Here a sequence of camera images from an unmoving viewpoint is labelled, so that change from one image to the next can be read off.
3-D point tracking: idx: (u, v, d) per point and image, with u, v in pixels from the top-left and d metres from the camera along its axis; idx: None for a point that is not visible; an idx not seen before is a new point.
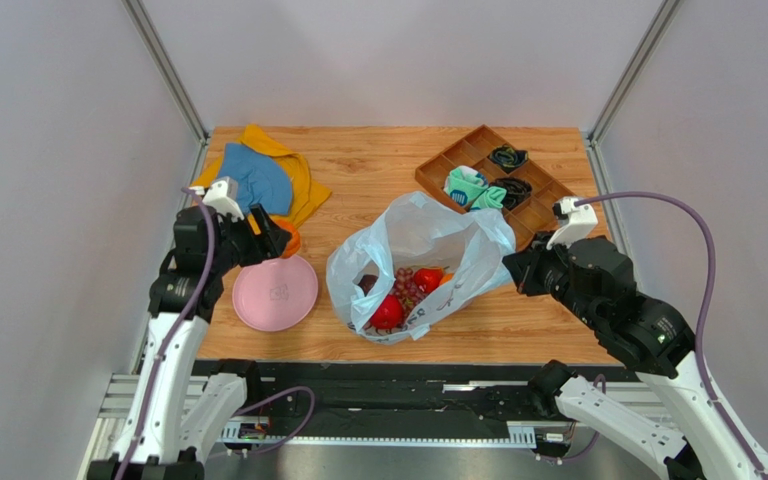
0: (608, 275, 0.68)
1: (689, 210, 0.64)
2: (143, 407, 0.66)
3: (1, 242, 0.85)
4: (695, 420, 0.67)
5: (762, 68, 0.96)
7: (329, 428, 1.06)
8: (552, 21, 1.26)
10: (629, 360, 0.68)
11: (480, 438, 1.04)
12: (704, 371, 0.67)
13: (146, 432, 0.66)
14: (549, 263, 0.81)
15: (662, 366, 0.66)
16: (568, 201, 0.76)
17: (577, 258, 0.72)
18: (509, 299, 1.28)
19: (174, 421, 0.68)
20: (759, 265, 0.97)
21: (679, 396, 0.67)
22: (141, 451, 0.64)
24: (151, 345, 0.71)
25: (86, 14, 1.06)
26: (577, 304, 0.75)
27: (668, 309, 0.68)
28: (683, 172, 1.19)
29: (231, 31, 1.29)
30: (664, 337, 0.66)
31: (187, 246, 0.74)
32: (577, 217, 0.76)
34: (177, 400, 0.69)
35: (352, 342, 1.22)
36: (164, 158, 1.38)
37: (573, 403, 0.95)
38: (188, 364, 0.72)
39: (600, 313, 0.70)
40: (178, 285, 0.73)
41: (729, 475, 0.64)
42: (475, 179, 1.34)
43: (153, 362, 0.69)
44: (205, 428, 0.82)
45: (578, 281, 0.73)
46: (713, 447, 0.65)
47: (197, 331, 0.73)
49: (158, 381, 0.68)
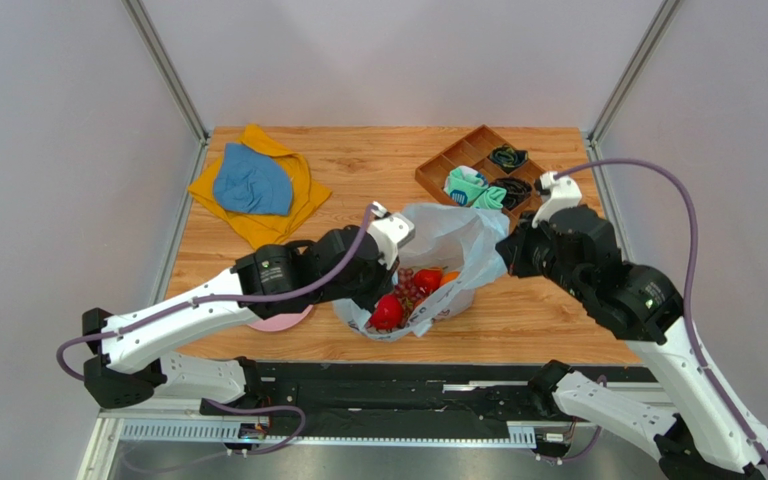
0: (590, 241, 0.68)
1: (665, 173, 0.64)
2: (144, 321, 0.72)
3: (0, 239, 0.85)
4: (687, 389, 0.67)
5: (761, 64, 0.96)
7: (329, 428, 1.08)
8: (550, 21, 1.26)
10: (617, 328, 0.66)
11: (480, 438, 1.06)
12: (694, 338, 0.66)
13: (125, 336, 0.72)
14: (535, 243, 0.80)
15: (650, 332, 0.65)
16: (548, 176, 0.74)
17: (558, 226, 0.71)
18: (509, 298, 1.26)
19: (150, 353, 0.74)
20: (759, 263, 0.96)
21: (669, 364, 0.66)
22: (113, 343, 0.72)
24: (204, 285, 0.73)
25: (86, 15, 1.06)
26: (563, 277, 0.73)
27: (655, 274, 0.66)
28: (683, 172, 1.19)
29: (232, 32, 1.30)
30: (652, 302, 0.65)
31: (321, 255, 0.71)
32: (559, 192, 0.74)
34: (168, 340, 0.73)
35: (353, 342, 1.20)
36: (164, 158, 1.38)
37: (569, 396, 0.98)
38: (208, 326, 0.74)
39: (585, 281, 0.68)
40: (272, 270, 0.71)
41: (723, 446, 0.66)
42: (475, 179, 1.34)
43: (184, 302, 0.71)
44: (186, 379, 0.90)
45: (562, 251, 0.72)
46: (705, 417, 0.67)
47: (238, 317, 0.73)
49: (173, 312, 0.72)
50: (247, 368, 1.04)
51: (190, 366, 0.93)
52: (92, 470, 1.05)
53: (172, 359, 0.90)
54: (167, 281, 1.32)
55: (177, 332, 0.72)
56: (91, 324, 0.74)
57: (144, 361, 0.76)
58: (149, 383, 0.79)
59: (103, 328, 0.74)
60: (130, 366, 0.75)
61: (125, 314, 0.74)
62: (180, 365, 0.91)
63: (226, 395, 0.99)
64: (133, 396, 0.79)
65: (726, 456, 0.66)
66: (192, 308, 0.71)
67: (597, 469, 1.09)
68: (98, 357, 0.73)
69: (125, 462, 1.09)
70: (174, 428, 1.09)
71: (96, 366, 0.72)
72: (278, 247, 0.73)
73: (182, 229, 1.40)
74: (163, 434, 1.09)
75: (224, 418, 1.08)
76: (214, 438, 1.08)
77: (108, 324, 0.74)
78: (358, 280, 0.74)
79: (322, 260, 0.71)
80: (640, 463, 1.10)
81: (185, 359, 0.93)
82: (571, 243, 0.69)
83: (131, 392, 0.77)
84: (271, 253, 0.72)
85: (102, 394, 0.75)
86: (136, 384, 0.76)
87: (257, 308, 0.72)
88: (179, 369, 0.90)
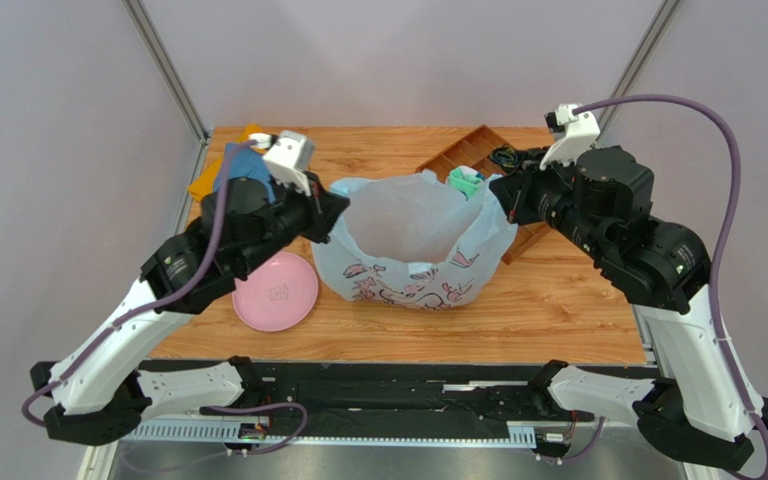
0: (625, 192, 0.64)
1: (719, 123, 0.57)
2: (78, 361, 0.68)
3: (0, 240, 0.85)
4: (695, 358, 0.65)
5: (761, 65, 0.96)
7: (328, 428, 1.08)
8: (550, 21, 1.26)
10: (640, 293, 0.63)
11: (480, 437, 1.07)
12: (715, 309, 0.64)
13: (68, 381, 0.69)
14: (544, 187, 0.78)
15: (676, 299, 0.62)
16: (565, 108, 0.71)
17: (587, 171, 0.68)
18: (510, 298, 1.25)
19: (102, 388, 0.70)
20: (759, 263, 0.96)
21: (686, 334, 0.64)
22: (61, 392, 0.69)
24: (123, 304, 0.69)
25: (86, 16, 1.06)
26: (581, 229, 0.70)
27: (686, 237, 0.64)
28: (683, 172, 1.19)
29: (231, 32, 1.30)
30: (683, 267, 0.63)
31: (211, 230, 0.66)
32: (574, 128, 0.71)
34: (113, 368, 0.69)
35: (353, 342, 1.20)
36: (164, 158, 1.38)
37: (563, 389, 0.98)
38: (146, 340, 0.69)
39: (609, 238, 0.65)
40: (175, 264, 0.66)
41: (720, 417, 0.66)
42: (475, 180, 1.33)
43: (107, 328, 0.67)
44: (174, 396, 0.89)
45: (586, 201, 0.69)
46: (707, 387, 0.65)
47: (165, 319, 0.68)
49: (104, 342, 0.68)
50: (240, 365, 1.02)
51: (174, 381, 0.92)
52: (92, 470, 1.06)
53: (152, 380, 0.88)
54: None
55: (115, 358, 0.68)
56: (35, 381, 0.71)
57: (103, 397, 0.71)
58: (130, 411, 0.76)
59: (48, 378, 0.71)
60: (92, 406, 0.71)
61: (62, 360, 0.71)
62: (162, 384, 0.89)
63: (223, 400, 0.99)
64: (112, 430, 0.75)
65: (720, 426, 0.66)
66: (117, 332, 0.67)
67: (597, 468, 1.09)
68: (52, 410, 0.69)
69: (125, 462, 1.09)
70: (173, 428, 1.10)
71: (51, 417, 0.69)
72: (175, 239, 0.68)
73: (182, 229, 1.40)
74: (163, 434, 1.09)
75: (225, 418, 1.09)
76: (214, 438, 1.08)
77: (50, 375, 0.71)
78: (265, 237, 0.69)
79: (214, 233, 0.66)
80: (640, 462, 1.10)
81: (167, 376, 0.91)
82: (601, 192, 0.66)
83: (114, 424, 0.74)
84: (168, 250, 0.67)
85: (75, 440, 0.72)
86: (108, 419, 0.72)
87: (178, 304, 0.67)
88: (164, 388, 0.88)
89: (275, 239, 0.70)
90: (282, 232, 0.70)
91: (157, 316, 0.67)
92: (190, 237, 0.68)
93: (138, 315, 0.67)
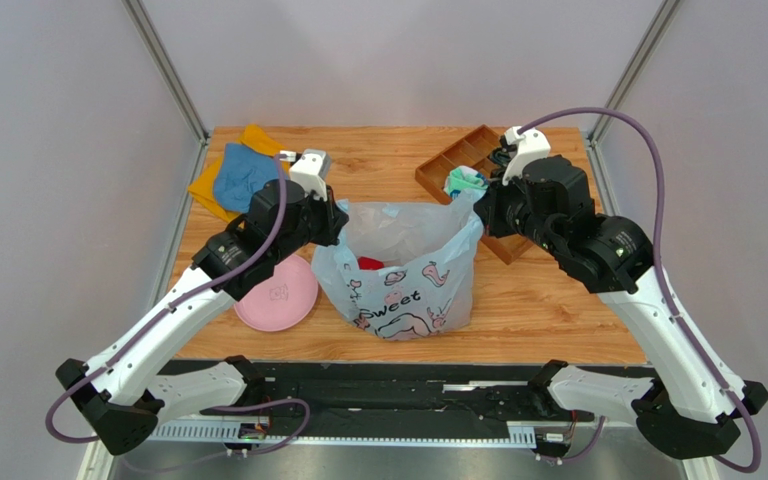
0: (563, 189, 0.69)
1: (625, 119, 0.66)
2: (128, 345, 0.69)
3: (0, 240, 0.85)
4: (658, 338, 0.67)
5: (761, 65, 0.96)
7: (328, 429, 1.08)
8: (550, 21, 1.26)
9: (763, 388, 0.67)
10: (588, 279, 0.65)
11: (480, 437, 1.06)
12: (664, 286, 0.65)
13: (116, 367, 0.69)
14: (510, 200, 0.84)
15: (620, 280, 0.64)
16: (511, 131, 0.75)
17: (530, 176, 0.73)
18: (510, 299, 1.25)
19: (147, 374, 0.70)
20: (759, 263, 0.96)
21: (641, 313, 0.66)
22: (107, 379, 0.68)
24: (172, 290, 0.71)
25: (85, 16, 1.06)
26: (537, 230, 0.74)
27: (627, 224, 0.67)
28: (682, 173, 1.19)
29: (231, 32, 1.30)
30: (623, 251, 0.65)
31: (259, 220, 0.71)
32: (525, 145, 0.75)
34: (160, 353, 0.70)
35: (353, 342, 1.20)
36: (164, 158, 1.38)
37: (563, 388, 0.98)
38: (195, 325, 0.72)
39: (557, 233, 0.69)
40: (231, 250, 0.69)
41: (697, 398, 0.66)
42: (475, 179, 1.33)
43: (162, 309, 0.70)
44: (182, 396, 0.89)
45: (534, 203, 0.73)
46: (677, 367, 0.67)
47: (218, 304, 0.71)
49: (155, 325, 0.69)
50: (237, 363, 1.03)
51: (178, 382, 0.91)
52: (92, 470, 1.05)
53: (159, 384, 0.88)
54: (167, 282, 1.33)
55: (167, 341, 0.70)
56: (71, 375, 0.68)
57: (144, 386, 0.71)
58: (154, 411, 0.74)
59: (86, 372, 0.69)
60: (130, 397, 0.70)
61: (102, 351, 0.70)
62: (169, 386, 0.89)
63: (227, 398, 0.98)
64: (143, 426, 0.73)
65: (700, 407, 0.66)
66: (171, 313, 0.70)
67: (597, 467, 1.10)
68: (95, 399, 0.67)
69: (125, 462, 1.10)
70: (173, 428, 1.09)
71: (96, 406, 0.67)
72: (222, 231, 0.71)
73: (182, 229, 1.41)
74: (163, 434, 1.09)
75: (225, 418, 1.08)
76: (214, 438, 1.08)
77: (89, 367, 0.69)
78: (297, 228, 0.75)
79: (262, 222, 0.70)
80: (640, 463, 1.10)
81: (171, 379, 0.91)
82: (545, 191, 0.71)
83: (137, 425, 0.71)
84: (218, 240, 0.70)
85: (112, 434, 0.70)
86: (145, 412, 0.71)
87: (230, 288, 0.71)
88: (170, 390, 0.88)
89: (302, 232, 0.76)
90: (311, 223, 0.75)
91: (215, 295, 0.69)
92: (231, 232, 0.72)
93: (194, 296, 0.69)
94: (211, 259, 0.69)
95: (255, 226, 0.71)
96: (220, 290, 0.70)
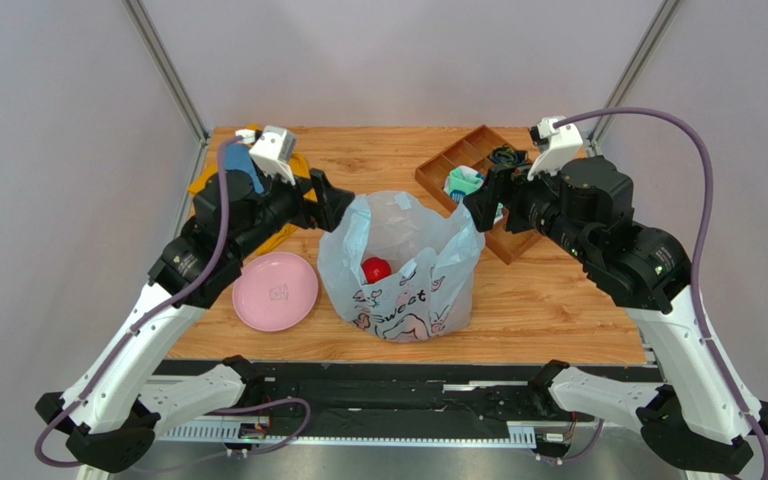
0: (605, 196, 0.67)
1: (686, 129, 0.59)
2: (98, 374, 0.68)
3: (0, 239, 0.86)
4: (684, 358, 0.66)
5: (762, 64, 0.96)
7: (329, 428, 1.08)
8: (550, 21, 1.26)
9: None
10: (621, 293, 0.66)
11: (480, 437, 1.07)
12: (699, 308, 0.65)
13: (90, 398, 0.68)
14: (534, 197, 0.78)
15: (657, 299, 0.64)
16: (546, 122, 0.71)
17: (569, 178, 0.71)
18: (509, 299, 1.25)
19: (124, 399, 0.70)
20: (760, 262, 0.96)
21: (671, 334, 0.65)
22: (83, 412, 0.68)
24: (135, 311, 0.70)
25: (85, 16, 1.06)
26: (566, 235, 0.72)
27: (665, 239, 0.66)
28: (683, 173, 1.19)
29: (231, 32, 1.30)
30: (661, 268, 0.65)
31: (209, 223, 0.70)
32: (557, 140, 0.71)
34: (135, 376, 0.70)
35: (353, 342, 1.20)
36: (164, 158, 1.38)
37: (563, 388, 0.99)
38: (164, 342, 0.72)
39: (592, 242, 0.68)
40: (184, 262, 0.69)
41: (715, 419, 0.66)
42: (475, 179, 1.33)
43: (126, 334, 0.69)
44: (179, 407, 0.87)
45: (570, 206, 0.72)
46: (698, 388, 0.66)
47: (183, 317, 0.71)
49: (122, 351, 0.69)
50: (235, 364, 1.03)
51: (175, 393, 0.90)
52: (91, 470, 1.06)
53: (154, 396, 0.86)
54: None
55: (137, 363, 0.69)
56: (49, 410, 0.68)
57: (125, 411, 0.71)
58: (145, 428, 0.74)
59: (62, 406, 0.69)
60: (113, 423, 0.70)
61: (76, 383, 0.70)
62: (165, 399, 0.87)
63: (226, 400, 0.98)
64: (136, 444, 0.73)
65: (716, 428, 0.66)
66: (135, 337, 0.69)
67: (597, 467, 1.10)
68: (76, 432, 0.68)
69: None
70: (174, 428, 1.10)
71: (77, 439, 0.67)
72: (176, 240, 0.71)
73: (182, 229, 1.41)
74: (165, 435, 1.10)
75: (225, 418, 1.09)
76: (213, 438, 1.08)
77: (65, 400, 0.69)
78: (254, 223, 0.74)
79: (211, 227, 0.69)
80: (640, 464, 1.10)
81: (167, 390, 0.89)
82: (585, 197, 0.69)
83: (130, 444, 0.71)
84: (172, 250, 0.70)
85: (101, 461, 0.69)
86: (132, 434, 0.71)
87: (193, 297, 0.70)
88: (167, 402, 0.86)
89: (264, 225, 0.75)
90: (272, 219, 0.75)
91: (176, 311, 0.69)
92: (187, 237, 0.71)
93: (156, 315, 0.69)
94: (168, 272, 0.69)
95: (207, 230, 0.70)
96: (181, 303, 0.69)
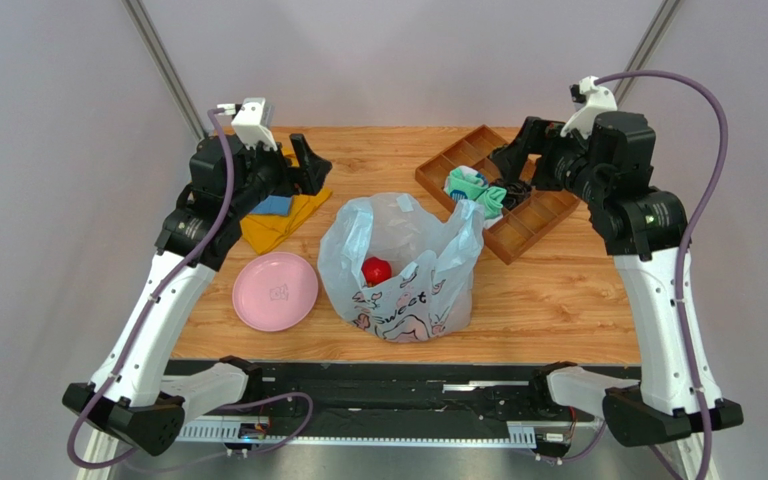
0: (622, 141, 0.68)
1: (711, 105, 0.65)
2: (128, 346, 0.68)
3: (1, 239, 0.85)
4: (651, 313, 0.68)
5: (760, 65, 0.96)
7: (329, 428, 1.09)
8: (550, 22, 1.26)
9: (736, 409, 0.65)
10: (607, 232, 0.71)
11: (480, 437, 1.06)
12: (680, 270, 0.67)
13: (123, 373, 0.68)
14: (563, 151, 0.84)
15: (637, 244, 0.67)
16: (588, 80, 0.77)
17: (601, 120, 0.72)
18: (509, 299, 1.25)
19: (156, 369, 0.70)
20: (759, 262, 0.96)
21: (644, 284, 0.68)
22: (118, 387, 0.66)
24: (150, 282, 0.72)
25: (86, 17, 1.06)
26: (584, 180, 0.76)
27: (671, 199, 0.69)
28: (682, 173, 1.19)
29: (231, 33, 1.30)
30: (653, 219, 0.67)
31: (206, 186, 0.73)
32: (595, 99, 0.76)
34: (162, 345, 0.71)
35: (352, 342, 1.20)
36: (164, 158, 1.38)
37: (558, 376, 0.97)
38: (183, 310, 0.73)
39: (600, 180, 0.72)
40: (190, 227, 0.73)
41: (663, 385, 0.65)
42: (475, 179, 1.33)
43: (148, 302, 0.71)
44: (196, 391, 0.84)
45: (598, 148, 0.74)
46: (658, 350, 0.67)
47: (199, 278, 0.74)
49: (146, 321, 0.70)
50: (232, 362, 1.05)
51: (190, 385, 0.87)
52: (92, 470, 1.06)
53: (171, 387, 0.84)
54: None
55: (164, 329, 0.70)
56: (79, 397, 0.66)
57: (158, 386, 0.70)
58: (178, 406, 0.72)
59: (94, 389, 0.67)
60: (148, 400, 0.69)
61: (103, 365, 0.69)
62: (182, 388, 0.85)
63: (233, 393, 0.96)
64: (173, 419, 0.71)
65: (662, 396, 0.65)
66: (157, 304, 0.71)
67: (597, 467, 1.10)
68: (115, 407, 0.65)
69: (125, 462, 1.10)
70: None
71: (119, 414, 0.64)
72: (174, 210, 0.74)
73: None
74: None
75: (225, 418, 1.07)
76: (213, 438, 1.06)
77: (96, 383, 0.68)
78: (245, 186, 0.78)
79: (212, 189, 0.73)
80: (640, 464, 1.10)
81: (179, 383, 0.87)
82: (609, 137, 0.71)
83: (167, 420, 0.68)
84: (174, 218, 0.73)
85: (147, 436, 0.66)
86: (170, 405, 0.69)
87: (206, 257, 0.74)
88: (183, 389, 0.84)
89: (254, 189, 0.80)
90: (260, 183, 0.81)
91: (193, 271, 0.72)
92: (184, 207, 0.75)
93: (174, 278, 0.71)
94: (176, 237, 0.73)
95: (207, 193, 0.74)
96: (197, 263, 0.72)
